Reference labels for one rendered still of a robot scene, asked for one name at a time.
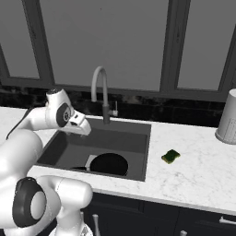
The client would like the grey framed window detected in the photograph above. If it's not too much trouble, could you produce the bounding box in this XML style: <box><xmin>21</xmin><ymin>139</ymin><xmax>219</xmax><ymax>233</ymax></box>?
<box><xmin>0</xmin><ymin>0</ymin><xmax>236</xmax><ymax>103</ymax></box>

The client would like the grey curved tap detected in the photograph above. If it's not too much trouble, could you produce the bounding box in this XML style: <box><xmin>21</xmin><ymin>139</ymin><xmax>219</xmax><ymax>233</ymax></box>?
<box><xmin>90</xmin><ymin>65</ymin><xmax>120</xmax><ymax>125</ymax></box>

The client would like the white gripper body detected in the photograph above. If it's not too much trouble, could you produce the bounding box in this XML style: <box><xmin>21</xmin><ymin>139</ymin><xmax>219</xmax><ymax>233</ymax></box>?
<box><xmin>69</xmin><ymin>111</ymin><xmax>92</xmax><ymax>136</ymax></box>

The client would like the dark cupboard door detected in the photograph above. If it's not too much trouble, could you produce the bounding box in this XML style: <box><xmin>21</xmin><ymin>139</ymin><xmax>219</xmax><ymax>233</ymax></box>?
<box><xmin>141</xmin><ymin>201</ymin><xmax>183</xmax><ymax>236</ymax></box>
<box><xmin>82</xmin><ymin>193</ymin><xmax>145</xmax><ymax>236</ymax></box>

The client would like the dark grey sink basin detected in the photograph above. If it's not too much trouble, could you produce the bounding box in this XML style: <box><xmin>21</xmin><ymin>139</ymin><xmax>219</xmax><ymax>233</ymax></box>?
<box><xmin>35</xmin><ymin>117</ymin><xmax>152</xmax><ymax>183</ymax></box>

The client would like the dark drawer front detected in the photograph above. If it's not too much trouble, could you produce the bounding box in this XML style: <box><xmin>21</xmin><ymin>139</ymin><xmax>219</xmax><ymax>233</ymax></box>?
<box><xmin>179</xmin><ymin>206</ymin><xmax>236</xmax><ymax>236</ymax></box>

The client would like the black pan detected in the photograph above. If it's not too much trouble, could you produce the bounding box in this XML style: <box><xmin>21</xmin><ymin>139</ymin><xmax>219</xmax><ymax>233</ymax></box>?
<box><xmin>85</xmin><ymin>152</ymin><xmax>130</xmax><ymax>177</ymax></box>

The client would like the green yellow sponge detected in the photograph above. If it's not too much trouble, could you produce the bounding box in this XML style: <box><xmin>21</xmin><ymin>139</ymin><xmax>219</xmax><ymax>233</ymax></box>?
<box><xmin>160</xmin><ymin>148</ymin><xmax>182</xmax><ymax>165</ymax></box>

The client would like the silver drawer handle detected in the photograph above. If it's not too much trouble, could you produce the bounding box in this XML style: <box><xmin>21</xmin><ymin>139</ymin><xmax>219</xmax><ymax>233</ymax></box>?
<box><xmin>218</xmin><ymin>215</ymin><xmax>236</xmax><ymax>226</ymax></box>

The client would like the white cylindrical canister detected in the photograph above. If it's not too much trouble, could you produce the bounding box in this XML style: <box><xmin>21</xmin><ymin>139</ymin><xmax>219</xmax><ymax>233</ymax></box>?
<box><xmin>214</xmin><ymin>88</ymin><xmax>236</xmax><ymax>146</ymax></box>

